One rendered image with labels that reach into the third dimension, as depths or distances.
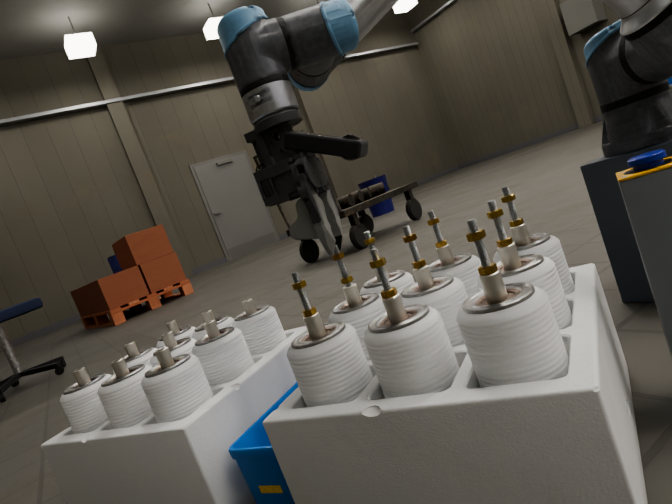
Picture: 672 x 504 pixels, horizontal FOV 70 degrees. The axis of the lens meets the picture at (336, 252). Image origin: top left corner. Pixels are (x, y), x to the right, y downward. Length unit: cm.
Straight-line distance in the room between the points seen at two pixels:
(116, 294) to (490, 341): 515
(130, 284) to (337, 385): 502
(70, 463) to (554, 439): 81
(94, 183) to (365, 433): 993
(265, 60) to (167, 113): 1028
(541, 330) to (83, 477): 81
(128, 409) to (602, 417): 71
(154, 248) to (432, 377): 525
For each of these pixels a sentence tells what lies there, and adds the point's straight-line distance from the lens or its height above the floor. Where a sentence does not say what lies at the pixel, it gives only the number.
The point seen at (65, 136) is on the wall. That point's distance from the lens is 1056.
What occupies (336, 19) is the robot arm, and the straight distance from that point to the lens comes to 75.
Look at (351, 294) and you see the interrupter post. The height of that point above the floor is 27.
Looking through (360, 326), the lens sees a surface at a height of 23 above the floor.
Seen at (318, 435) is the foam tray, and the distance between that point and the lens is 61.
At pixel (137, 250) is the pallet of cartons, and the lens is 564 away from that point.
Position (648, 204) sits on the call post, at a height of 28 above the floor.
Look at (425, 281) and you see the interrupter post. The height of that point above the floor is 26.
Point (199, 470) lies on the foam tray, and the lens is 79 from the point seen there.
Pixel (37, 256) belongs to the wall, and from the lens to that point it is 1012.
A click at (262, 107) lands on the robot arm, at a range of 71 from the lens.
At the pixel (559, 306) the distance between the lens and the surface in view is 64.
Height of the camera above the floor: 41
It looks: 6 degrees down
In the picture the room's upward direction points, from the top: 21 degrees counter-clockwise
